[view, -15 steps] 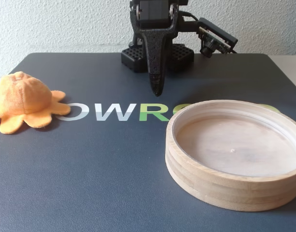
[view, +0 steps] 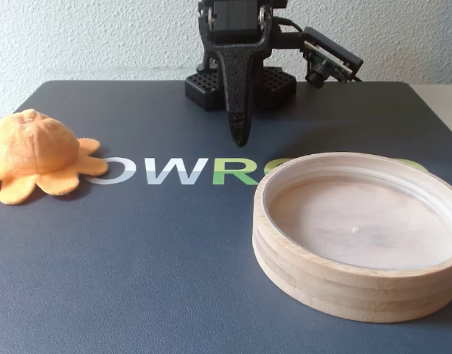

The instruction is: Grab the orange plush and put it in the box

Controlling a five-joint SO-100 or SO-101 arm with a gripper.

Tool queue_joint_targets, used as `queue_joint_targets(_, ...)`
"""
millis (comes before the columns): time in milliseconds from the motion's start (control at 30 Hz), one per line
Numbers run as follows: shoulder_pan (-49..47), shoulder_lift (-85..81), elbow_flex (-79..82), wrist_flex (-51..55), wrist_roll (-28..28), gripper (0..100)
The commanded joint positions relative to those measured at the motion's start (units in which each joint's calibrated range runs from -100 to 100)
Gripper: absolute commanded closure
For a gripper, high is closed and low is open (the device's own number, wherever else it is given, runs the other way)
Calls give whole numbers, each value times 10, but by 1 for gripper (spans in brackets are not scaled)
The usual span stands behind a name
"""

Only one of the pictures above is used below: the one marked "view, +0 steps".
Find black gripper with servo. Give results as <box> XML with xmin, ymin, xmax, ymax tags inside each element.
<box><xmin>198</xmin><ymin>0</ymin><xmax>274</xmax><ymax>148</ymax></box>

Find orange octopus plush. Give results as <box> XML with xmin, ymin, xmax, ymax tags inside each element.
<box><xmin>0</xmin><ymin>108</ymin><xmax>109</xmax><ymax>205</ymax></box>

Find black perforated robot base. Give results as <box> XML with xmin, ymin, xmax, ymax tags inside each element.
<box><xmin>184</xmin><ymin>66</ymin><xmax>298</xmax><ymax>111</ymax></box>

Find round wooden box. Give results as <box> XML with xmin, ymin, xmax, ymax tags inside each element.
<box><xmin>252</xmin><ymin>151</ymin><xmax>452</xmax><ymax>325</ymax></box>

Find dark blue printed mat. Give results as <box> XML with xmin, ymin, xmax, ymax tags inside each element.
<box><xmin>0</xmin><ymin>80</ymin><xmax>452</xmax><ymax>354</ymax></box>

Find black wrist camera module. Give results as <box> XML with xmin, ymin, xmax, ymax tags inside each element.
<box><xmin>280</xmin><ymin>26</ymin><xmax>364</xmax><ymax>89</ymax></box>

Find black camera cable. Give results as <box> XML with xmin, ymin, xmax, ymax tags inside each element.
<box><xmin>276</xmin><ymin>18</ymin><xmax>305</xmax><ymax>35</ymax></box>

